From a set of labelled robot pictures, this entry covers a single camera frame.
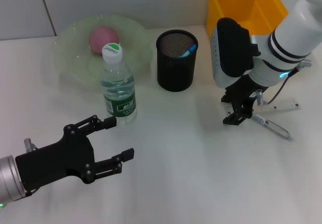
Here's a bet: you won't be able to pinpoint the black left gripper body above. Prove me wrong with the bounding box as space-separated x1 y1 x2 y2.
15 123 96 193

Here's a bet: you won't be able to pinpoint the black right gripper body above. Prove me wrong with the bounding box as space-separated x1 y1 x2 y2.
224 74 262 111

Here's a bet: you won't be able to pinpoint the clear green-label water bottle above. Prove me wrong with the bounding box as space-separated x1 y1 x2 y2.
100 42 138 124

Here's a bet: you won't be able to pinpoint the clear silver pen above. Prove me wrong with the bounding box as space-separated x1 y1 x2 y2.
252 113 292 141

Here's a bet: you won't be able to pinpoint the transparent plastic ruler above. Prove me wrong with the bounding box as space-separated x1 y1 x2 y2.
222 97 301 119

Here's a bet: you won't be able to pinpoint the blue scissors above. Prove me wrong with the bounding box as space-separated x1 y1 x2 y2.
179 44 197 58

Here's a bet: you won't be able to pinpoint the pink peach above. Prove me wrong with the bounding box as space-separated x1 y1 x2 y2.
88 26 119 56

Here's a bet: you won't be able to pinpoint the black mesh pen holder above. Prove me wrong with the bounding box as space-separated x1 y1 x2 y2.
155 29 199 93

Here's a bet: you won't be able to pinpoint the green glass fruit plate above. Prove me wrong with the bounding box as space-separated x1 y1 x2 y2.
54 14 153 86

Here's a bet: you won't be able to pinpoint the yellow plastic bin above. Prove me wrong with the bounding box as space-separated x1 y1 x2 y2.
206 0 289 37

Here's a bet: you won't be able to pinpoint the left arm grey cable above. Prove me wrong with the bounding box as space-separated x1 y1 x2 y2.
24 138 38 152

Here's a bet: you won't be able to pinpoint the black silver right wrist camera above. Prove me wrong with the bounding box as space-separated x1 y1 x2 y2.
210 17 260 88

